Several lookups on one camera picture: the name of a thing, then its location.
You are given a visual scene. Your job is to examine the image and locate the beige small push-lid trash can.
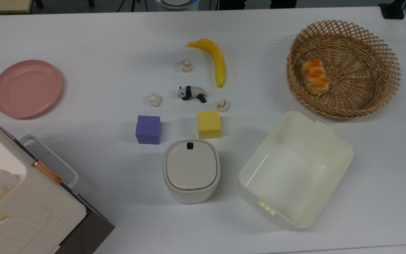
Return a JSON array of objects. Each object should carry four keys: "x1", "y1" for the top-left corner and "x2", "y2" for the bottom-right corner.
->
[{"x1": 163, "y1": 139, "x2": 221, "y2": 204}]

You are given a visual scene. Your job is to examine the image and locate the cream open plastic bin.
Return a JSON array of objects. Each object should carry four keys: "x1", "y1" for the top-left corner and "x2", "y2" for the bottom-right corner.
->
[{"x1": 238, "y1": 111, "x2": 354, "y2": 230}]

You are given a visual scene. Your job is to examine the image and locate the yellow cube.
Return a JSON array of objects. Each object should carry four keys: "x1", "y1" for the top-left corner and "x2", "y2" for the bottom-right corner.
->
[{"x1": 197, "y1": 110, "x2": 222, "y2": 139}]

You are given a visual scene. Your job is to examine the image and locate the panda figurine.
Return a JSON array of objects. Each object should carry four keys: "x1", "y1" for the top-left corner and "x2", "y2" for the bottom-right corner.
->
[{"x1": 177, "y1": 85, "x2": 207, "y2": 103}]

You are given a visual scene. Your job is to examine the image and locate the purple cube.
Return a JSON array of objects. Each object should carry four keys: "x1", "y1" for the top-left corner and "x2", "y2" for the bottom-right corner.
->
[{"x1": 135, "y1": 115, "x2": 162, "y2": 145}]

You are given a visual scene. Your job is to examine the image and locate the yellow banana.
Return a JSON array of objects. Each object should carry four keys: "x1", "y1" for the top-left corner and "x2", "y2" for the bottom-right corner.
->
[{"x1": 187, "y1": 38, "x2": 226, "y2": 88}]

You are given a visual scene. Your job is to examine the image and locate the bread roll with orange topping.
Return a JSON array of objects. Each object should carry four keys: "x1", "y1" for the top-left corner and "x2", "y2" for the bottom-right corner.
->
[{"x1": 301, "y1": 59, "x2": 330, "y2": 96}]

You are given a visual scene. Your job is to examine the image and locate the black tripod legs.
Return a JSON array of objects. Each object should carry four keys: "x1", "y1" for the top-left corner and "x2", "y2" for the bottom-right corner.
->
[{"x1": 116, "y1": 0, "x2": 149, "y2": 13}]

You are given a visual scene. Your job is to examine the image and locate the dark brown drawer cabinet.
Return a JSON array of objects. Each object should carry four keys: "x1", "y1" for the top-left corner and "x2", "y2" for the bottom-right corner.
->
[{"x1": 20, "y1": 134, "x2": 116, "y2": 254}]

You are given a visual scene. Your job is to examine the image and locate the copper latch strip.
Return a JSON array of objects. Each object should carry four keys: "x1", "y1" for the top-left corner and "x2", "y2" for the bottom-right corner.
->
[{"x1": 31, "y1": 159, "x2": 63, "y2": 185}]

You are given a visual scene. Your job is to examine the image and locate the woven wicker basket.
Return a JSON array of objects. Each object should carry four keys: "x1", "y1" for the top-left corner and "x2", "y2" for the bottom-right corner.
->
[{"x1": 287, "y1": 20, "x2": 401, "y2": 119}]

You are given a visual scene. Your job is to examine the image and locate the pink plate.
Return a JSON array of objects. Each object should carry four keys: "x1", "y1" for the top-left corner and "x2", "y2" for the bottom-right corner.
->
[{"x1": 0, "y1": 60, "x2": 63, "y2": 119}]

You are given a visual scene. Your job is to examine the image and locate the black table clamp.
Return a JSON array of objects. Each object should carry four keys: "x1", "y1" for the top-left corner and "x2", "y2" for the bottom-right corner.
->
[{"x1": 379, "y1": 0, "x2": 406, "y2": 20}]

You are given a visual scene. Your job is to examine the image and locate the beige wooden desk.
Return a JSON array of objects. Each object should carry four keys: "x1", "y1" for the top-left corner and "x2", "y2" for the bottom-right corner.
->
[{"x1": 0, "y1": 0, "x2": 34, "y2": 14}]

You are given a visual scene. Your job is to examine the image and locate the white round device blue ring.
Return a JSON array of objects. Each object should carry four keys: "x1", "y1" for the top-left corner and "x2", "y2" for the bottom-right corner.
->
[{"x1": 155, "y1": 0, "x2": 200, "y2": 10}]

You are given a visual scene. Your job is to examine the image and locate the white drawer handle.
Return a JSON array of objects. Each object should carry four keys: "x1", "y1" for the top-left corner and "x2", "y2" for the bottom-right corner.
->
[{"x1": 20, "y1": 134, "x2": 80, "y2": 188}]

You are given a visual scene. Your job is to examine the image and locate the cream storage box with handle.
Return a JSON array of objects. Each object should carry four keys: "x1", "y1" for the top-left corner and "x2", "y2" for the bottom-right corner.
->
[{"x1": 0, "y1": 109, "x2": 87, "y2": 254}]

